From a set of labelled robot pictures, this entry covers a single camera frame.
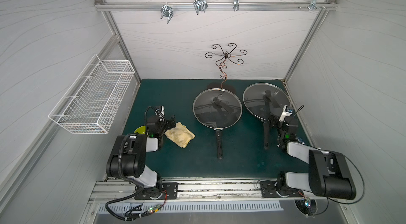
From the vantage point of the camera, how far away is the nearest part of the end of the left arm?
0.72 m

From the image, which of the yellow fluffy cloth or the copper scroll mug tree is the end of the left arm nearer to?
the yellow fluffy cloth

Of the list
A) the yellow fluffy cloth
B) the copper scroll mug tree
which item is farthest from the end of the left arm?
the copper scroll mug tree

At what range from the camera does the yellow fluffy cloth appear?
0.88 m

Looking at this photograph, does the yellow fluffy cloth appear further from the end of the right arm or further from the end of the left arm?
the end of the right arm

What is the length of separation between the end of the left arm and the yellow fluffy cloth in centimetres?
3
